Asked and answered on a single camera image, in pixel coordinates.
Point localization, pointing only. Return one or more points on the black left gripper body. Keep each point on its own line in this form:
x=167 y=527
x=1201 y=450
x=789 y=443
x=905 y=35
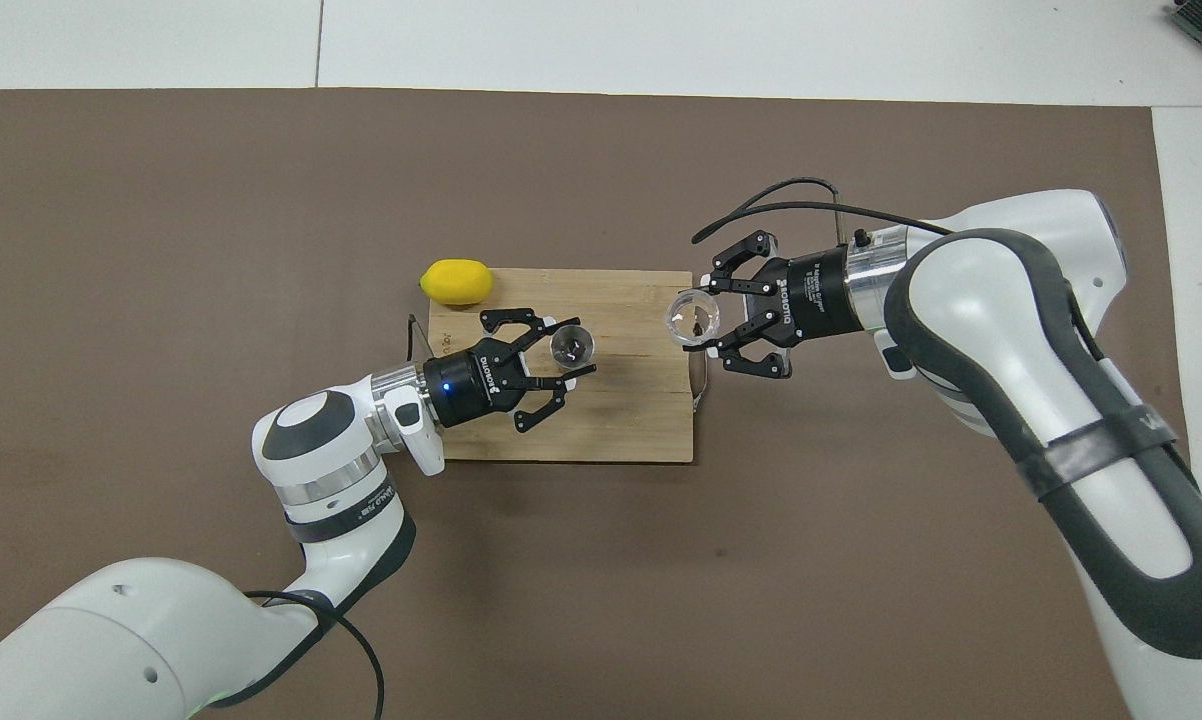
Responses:
x=471 y=385

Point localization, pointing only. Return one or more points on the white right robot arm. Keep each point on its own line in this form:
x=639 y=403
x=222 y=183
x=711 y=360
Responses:
x=1011 y=330

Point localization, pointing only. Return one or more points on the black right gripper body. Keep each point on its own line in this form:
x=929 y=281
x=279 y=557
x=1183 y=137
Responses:
x=806 y=295

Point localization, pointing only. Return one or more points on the clear glass cup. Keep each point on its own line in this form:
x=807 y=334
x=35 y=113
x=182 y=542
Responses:
x=691 y=318

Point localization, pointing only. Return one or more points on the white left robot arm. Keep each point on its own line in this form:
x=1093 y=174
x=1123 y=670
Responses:
x=331 y=450

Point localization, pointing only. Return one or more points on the wooden cutting board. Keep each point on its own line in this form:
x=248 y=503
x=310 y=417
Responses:
x=621 y=420

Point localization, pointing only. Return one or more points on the brown table mat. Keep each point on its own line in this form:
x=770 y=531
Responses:
x=211 y=200

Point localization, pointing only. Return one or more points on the yellow lemon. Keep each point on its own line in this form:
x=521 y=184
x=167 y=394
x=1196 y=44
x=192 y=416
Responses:
x=456 y=282

